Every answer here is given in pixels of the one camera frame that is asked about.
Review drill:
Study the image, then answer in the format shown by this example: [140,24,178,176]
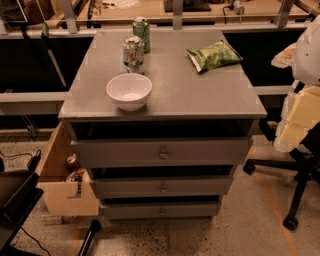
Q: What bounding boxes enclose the green jalapeno chip bag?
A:
[186,40,243,73]

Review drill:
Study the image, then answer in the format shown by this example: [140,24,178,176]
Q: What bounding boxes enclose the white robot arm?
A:
[271,15,320,152]

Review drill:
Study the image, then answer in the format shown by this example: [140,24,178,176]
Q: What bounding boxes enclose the white bowl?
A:
[106,73,153,112]

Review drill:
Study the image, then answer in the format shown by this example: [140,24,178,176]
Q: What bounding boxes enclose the grey drawer cabinet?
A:
[59,30,266,207]

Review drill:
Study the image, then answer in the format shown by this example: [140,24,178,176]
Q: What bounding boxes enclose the middle grey drawer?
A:
[90,175,233,199]

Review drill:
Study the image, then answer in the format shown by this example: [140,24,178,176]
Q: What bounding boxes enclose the grey drawer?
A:
[71,137,252,168]
[100,201,221,220]
[90,175,233,199]

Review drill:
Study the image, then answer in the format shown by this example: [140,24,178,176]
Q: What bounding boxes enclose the top grey drawer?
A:
[71,137,252,168]

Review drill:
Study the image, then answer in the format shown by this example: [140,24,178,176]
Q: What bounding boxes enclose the white soda can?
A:
[122,35,144,74]

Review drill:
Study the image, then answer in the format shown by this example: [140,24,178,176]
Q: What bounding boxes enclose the bottom grey drawer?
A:
[100,201,221,220]

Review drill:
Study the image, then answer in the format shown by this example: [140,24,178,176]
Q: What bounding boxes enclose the red can in box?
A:
[66,155,80,171]

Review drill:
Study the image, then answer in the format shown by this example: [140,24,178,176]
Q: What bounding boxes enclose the green soda can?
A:
[132,16,150,53]

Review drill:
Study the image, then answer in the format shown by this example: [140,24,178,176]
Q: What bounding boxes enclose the wooden side box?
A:
[36,123,99,216]

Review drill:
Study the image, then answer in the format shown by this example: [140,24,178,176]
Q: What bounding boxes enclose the black power adapter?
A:
[27,150,41,171]

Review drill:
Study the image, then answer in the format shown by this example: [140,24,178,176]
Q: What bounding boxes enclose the black stand at left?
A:
[0,171,43,256]

